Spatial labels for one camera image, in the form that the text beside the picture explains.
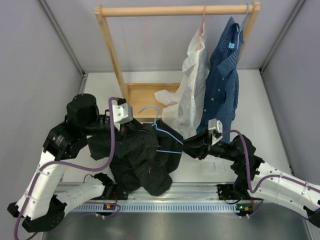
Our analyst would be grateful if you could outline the black striped shirt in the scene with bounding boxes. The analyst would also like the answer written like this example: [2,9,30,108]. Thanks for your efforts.
[86,117,185,197]

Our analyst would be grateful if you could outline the wooden clothes rack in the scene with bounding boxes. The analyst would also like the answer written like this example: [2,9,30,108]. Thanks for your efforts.
[94,0,261,122]

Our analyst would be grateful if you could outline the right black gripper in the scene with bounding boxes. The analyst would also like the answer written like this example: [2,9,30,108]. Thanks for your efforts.
[176,129,238,162]

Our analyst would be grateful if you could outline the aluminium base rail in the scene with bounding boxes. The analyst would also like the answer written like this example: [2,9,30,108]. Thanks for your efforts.
[57,181,313,201]

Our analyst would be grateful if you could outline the pink wire hanger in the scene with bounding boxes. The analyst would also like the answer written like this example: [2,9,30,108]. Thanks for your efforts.
[192,5,207,96]

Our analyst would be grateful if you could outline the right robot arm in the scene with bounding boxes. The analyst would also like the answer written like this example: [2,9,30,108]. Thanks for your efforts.
[182,129,320,227]

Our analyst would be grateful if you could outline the white slotted cable duct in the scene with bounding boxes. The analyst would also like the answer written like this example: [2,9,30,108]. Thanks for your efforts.
[72,202,249,214]

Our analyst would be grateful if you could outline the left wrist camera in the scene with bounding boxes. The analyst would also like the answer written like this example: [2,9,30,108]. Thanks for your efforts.
[112,98,134,125]

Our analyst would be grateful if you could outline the light blue wire hanger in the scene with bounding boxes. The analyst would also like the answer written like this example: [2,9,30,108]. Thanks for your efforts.
[137,105,186,155]

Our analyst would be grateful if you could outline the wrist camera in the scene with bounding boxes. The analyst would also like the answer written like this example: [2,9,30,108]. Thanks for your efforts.
[208,118,223,141]
[112,98,134,125]

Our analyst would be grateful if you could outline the blue checkered shirt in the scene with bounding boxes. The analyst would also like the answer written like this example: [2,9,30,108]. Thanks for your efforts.
[197,17,244,132]

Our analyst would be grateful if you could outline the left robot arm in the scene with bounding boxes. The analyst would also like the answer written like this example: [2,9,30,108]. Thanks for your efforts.
[7,93,131,235]

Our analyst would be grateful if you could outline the blue wire hanger right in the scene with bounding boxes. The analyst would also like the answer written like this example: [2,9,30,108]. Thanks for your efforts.
[236,3,250,50]

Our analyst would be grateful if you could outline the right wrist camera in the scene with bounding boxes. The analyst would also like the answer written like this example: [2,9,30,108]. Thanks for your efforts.
[208,118,223,141]

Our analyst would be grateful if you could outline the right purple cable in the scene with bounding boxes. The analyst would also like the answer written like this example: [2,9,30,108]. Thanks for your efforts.
[219,129,320,195]

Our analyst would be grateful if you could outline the white shirt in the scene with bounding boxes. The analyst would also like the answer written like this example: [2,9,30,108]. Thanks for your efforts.
[154,25,209,139]

